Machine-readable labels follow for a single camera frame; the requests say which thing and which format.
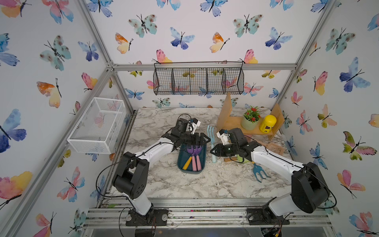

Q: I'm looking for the potted red flower plant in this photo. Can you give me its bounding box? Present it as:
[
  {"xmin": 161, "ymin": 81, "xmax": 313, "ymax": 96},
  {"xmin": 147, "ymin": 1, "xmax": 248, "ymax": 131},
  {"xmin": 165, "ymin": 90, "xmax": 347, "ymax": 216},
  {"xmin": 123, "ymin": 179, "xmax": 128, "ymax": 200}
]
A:
[{"xmin": 241, "ymin": 106, "xmax": 261, "ymax": 130}]

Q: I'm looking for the teal plastic storage box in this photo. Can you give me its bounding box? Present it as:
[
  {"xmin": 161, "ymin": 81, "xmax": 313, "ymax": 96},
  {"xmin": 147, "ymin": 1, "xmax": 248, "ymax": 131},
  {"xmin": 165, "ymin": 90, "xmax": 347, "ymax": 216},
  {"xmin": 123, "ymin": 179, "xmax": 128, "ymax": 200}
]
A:
[{"xmin": 177, "ymin": 144, "xmax": 207, "ymax": 174}]

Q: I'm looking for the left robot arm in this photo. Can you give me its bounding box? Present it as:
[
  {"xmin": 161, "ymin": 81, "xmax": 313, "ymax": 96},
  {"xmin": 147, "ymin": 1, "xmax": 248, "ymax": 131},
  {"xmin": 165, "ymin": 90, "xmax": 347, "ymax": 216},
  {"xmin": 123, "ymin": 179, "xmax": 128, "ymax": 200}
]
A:
[{"xmin": 112, "ymin": 117, "xmax": 211, "ymax": 216}]

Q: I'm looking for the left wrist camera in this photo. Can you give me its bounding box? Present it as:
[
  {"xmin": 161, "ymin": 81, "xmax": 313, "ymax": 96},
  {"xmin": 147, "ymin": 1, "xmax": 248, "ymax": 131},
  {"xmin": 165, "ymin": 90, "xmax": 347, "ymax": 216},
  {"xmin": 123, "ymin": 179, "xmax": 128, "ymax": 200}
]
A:
[{"xmin": 188, "ymin": 118, "xmax": 201, "ymax": 134}]

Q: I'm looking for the white mesh wall basket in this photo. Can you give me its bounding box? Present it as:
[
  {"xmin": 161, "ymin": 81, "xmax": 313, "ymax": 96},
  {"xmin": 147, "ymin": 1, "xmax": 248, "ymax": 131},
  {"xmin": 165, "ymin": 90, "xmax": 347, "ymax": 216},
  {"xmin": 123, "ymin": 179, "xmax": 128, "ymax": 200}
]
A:
[{"xmin": 67, "ymin": 97, "xmax": 126, "ymax": 154}]

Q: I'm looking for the wooden shelf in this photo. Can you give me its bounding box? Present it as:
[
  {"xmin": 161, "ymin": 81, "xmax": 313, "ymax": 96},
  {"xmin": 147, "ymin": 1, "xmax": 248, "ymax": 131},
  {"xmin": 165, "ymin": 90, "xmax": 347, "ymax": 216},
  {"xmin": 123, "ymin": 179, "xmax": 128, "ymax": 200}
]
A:
[{"xmin": 216, "ymin": 92, "xmax": 285, "ymax": 141}]

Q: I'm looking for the purple rake pink handle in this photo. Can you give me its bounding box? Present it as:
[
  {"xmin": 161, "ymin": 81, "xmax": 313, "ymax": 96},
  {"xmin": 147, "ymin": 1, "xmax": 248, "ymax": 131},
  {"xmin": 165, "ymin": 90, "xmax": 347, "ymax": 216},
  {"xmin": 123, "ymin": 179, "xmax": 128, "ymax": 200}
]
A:
[
  {"xmin": 195, "ymin": 146, "xmax": 202, "ymax": 171},
  {"xmin": 187, "ymin": 145, "xmax": 197, "ymax": 171}
]

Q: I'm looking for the black wire wall basket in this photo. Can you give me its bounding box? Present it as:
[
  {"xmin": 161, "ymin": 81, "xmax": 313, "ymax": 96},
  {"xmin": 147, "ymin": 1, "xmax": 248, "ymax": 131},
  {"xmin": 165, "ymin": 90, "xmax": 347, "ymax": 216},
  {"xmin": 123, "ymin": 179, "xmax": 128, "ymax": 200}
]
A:
[{"xmin": 152, "ymin": 61, "xmax": 245, "ymax": 98}]

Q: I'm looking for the yellow jar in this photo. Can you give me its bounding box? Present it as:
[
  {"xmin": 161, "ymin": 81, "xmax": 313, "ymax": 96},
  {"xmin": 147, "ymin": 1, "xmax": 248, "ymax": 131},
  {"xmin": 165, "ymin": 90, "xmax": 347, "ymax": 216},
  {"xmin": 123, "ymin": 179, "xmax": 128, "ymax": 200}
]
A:
[{"xmin": 260, "ymin": 115, "xmax": 277, "ymax": 133}]

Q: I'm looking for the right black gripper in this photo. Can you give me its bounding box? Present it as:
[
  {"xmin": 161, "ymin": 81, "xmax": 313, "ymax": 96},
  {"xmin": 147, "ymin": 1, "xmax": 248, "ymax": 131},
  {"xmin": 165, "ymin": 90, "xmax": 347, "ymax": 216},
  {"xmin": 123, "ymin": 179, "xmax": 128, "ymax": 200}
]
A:
[{"xmin": 209, "ymin": 143, "xmax": 239, "ymax": 157}]

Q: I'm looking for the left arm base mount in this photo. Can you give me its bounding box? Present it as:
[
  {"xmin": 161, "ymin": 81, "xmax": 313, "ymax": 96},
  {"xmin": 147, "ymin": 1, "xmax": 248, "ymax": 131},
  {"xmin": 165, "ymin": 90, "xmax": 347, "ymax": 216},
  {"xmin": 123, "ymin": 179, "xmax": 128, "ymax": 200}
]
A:
[{"xmin": 125, "ymin": 207, "xmax": 168, "ymax": 227}]

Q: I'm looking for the green fork wooden handle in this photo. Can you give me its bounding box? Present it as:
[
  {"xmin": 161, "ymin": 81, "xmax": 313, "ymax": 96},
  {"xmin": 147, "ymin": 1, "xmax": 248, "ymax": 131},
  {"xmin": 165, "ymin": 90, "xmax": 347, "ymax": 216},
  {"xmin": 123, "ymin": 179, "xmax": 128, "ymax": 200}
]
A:
[{"xmin": 224, "ymin": 156, "xmax": 251, "ymax": 164}]

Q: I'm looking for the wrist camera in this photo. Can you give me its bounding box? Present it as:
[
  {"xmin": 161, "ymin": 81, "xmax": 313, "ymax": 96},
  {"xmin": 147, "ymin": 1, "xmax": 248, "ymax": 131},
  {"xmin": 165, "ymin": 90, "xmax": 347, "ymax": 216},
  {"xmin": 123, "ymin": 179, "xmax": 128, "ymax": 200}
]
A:
[
  {"xmin": 188, "ymin": 118, "xmax": 201, "ymax": 134},
  {"xmin": 216, "ymin": 129, "xmax": 231, "ymax": 145}
]

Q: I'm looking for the teal claw rake yellow handle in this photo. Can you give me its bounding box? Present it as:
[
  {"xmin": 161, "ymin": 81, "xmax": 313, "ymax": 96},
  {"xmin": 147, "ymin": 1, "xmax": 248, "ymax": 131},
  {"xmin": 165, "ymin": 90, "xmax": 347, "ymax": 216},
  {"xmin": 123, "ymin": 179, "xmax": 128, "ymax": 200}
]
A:
[{"xmin": 251, "ymin": 162, "xmax": 271, "ymax": 183}]

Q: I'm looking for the light blue rake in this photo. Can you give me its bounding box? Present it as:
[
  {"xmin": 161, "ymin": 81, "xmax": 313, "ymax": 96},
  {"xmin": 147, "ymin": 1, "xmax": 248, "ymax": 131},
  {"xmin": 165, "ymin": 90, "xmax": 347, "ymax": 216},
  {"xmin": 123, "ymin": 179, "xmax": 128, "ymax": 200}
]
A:
[{"xmin": 207, "ymin": 125, "xmax": 218, "ymax": 163}]

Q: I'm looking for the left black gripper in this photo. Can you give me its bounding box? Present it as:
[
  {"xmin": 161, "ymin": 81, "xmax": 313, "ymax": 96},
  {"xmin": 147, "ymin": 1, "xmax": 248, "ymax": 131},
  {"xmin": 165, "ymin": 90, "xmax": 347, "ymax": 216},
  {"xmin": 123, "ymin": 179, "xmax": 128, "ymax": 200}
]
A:
[{"xmin": 179, "ymin": 133, "xmax": 210, "ymax": 147}]

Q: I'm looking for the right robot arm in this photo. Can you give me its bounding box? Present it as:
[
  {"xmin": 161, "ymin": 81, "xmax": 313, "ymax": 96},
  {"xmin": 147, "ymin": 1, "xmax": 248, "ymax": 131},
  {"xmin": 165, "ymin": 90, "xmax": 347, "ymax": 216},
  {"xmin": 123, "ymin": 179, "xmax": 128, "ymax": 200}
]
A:
[{"xmin": 210, "ymin": 128, "xmax": 332, "ymax": 216}]

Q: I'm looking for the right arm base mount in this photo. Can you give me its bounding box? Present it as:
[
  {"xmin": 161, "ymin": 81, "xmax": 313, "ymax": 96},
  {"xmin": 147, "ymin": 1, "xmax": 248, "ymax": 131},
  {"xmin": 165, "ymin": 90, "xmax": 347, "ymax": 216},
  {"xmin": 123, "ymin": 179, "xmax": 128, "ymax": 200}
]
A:
[{"xmin": 246, "ymin": 207, "xmax": 290, "ymax": 225}]

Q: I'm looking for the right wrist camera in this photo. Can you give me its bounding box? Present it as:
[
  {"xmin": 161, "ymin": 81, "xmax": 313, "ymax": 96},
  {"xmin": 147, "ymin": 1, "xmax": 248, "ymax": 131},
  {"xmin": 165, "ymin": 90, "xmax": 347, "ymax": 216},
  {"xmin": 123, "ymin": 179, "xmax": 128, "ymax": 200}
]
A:
[{"xmin": 216, "ymin": 129, "xmax": 231, "ymax": 145}]

